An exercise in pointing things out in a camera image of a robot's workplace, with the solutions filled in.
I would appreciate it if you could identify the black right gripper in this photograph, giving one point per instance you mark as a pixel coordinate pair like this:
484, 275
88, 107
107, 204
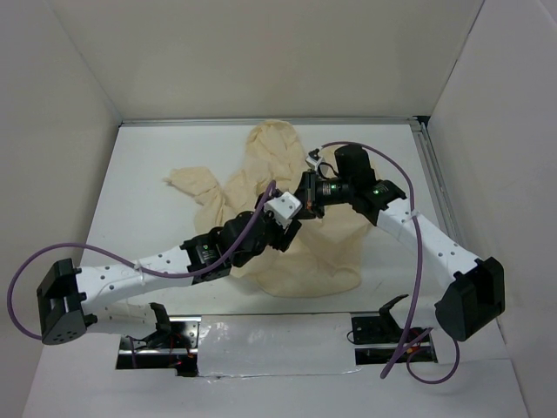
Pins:
307, 193

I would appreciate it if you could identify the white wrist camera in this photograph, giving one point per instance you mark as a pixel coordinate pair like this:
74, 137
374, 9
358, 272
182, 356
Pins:
283, 208
313, 159

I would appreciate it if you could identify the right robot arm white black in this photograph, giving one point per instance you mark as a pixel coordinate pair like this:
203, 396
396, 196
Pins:
474, 289

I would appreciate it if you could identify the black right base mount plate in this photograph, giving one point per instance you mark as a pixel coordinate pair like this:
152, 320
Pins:
375, 342

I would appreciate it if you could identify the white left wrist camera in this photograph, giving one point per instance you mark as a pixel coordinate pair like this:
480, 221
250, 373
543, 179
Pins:
283, 208

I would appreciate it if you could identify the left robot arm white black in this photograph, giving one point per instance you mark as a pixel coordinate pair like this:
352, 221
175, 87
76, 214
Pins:
72, 299

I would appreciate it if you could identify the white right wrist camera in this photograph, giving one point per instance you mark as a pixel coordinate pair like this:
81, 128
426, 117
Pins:
313, 159

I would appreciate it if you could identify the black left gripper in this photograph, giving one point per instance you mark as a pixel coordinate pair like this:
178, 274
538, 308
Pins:
283, 240

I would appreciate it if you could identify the cream yellow jacket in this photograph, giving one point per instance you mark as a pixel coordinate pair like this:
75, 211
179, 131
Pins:
325, 256

